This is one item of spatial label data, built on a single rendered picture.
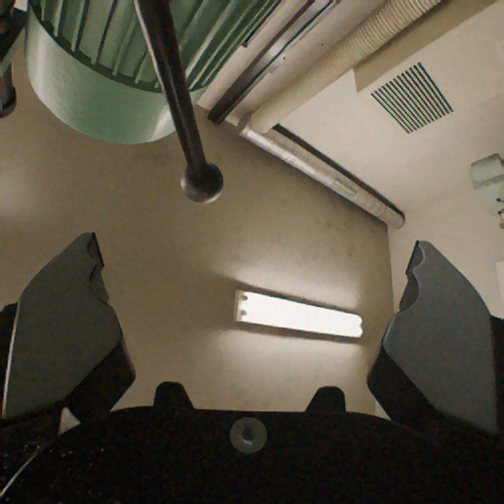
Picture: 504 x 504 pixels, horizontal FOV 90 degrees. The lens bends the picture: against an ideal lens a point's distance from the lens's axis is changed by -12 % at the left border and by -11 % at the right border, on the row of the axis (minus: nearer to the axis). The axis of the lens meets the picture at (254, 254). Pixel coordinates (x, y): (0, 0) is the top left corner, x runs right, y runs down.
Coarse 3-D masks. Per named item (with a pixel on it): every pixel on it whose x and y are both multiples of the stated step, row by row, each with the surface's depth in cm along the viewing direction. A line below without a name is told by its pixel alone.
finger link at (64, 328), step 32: (64, 256) 9; (96, 256) 11; (32, 288) 8; (64, 288) 8; (96, 288) 9; (32, 320) 7; (64, 320) 7; (96, 320) 7; (32, 352) 6; (64, 352) 6; (96, 352) 6; (128, 352) 7; (32, 384) 5; (64, 384) 5; (96, 384) 6; (128, 384) 7; (32, 416) 5
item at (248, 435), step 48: (96, 432) 4; (144, 432) 4; (192, 432) 4; (240, 432) 4; (288, 432) 4; (336, 432) 4; (384, 432) 4; (48, 480) 3; (96, 480) 4; (144, 480) 4; (192, 480) 4; (240, 480) 4; (288, 480) 4; (336, 480) 4; (384, 480) 4; (432, 480) 4
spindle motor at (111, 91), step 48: (48, 0) 15; (96, 0) 14; (192, 0) 15; (240, 0) 16; (48, 48) 18; (96, 48) 17; (144, 48) 17; (192, 48) 18; (48, 96) 22; (96, 96) 21; (144, 96) 21; (192, 96) 24
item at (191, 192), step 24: (144, 0) 9; (168, 0) 10; (144, 24) 10; (168, 24) 11; (168, 48) 11; (168, 72) 12; (168, 96) 14; (192, 120) 16; (192, 144) 18; (192, 168) 20; (216, 168) 22; (192, 192) 22; (216, 192) 22
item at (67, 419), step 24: (0, 312) 7; (0, 336) 6; (0, 360) 6; (0, 384) 5; (0, 408) 5; (0, 432) 4; (24, 432) 4; (48, 432) 4; (0, 456) 4; (24, 456) 4; (0, 480) 4
